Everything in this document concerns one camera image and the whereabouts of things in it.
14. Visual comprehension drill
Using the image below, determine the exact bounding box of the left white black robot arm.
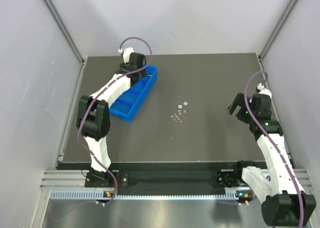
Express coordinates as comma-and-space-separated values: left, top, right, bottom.
76, 49, 147, 187

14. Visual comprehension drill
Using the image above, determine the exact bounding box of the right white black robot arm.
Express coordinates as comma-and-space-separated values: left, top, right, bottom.
227, 90, 317, 228

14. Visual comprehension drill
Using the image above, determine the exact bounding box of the blue plastic compartment bin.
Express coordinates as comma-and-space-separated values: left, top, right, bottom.
109, 65, 158, 122

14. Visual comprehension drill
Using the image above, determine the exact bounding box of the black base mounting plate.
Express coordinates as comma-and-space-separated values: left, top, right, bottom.
84, 162, 240, 196

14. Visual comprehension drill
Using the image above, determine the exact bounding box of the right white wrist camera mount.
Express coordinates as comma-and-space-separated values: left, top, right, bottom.
256, 83, 272, 99

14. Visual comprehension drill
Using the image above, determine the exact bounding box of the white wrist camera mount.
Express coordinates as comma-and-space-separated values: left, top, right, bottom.
256, 83, 272, 99
118, 47, 134, 63

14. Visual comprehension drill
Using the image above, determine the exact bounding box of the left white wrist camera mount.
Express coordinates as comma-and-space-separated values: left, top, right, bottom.
118, 47, 134, 63

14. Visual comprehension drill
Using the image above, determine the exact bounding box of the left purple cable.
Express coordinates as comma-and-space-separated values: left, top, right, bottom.
48, 36, 154, 223

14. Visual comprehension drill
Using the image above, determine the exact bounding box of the purple cable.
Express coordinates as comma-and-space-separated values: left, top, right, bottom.
48, 36, 154, 223
244, 70, 307, 228

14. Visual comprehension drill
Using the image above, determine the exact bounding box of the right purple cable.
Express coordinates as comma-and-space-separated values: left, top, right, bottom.
244, 70, 307, 228

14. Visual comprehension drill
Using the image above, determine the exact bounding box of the grey slotted cable duct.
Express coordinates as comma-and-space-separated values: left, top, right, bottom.
50, 187, 251, 200

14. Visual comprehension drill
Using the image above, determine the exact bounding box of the left aluminium corner post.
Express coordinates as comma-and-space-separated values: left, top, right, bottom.
43, 0, 85, 64

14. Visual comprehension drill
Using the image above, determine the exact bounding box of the aluminium corner post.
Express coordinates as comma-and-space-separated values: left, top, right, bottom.
43, 0, 85, 64
257, 0, 299, 62

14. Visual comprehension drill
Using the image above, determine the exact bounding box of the right aluminium corner post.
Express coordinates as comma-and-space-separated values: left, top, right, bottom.
257, 0, 299, 62

